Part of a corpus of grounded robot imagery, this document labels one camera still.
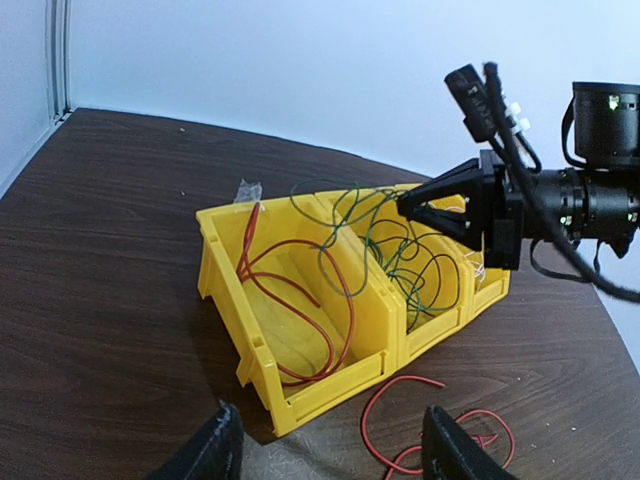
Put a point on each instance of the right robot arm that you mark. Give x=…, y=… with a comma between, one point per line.
x=596, y=196

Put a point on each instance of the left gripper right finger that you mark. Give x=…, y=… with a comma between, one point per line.
x=449, y=452

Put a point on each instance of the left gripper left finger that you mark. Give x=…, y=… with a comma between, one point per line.
x=215, y=451

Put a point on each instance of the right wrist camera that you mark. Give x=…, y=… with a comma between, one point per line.
x=472, y=96

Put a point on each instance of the left aluminium frame post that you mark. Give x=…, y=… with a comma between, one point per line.
x=57, y=35

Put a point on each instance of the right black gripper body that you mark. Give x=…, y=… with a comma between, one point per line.
x=502, y=214

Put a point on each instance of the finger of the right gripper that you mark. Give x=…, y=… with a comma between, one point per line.
x=458, y=226
x=465, y=179

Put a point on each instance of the yellow three-compartment bin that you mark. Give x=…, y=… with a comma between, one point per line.
x=329, y=293

